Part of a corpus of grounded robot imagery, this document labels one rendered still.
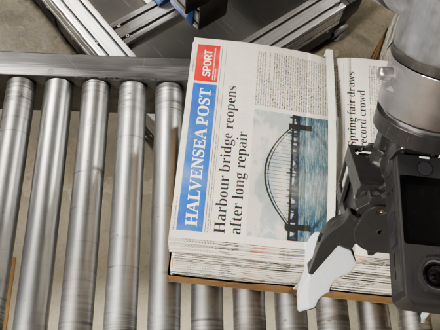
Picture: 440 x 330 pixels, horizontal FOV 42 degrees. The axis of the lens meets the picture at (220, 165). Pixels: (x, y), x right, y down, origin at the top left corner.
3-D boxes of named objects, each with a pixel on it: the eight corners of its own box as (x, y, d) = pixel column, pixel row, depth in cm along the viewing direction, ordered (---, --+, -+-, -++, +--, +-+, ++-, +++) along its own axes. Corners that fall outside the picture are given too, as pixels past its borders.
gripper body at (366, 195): (410, 205, 54) (453, 90, 48) (437, 269, 47) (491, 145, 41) (330, 196, 54) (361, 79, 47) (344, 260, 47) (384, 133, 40)
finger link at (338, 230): (335, 275, 52) (403, 212, 47) (338, 290, 50) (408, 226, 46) (293, 253, 50) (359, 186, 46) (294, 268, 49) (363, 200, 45)
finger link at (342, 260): (296, 274, 57) (357, 213, 53) (302, 321, 52) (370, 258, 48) (271, 260, 56) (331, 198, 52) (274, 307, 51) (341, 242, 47)
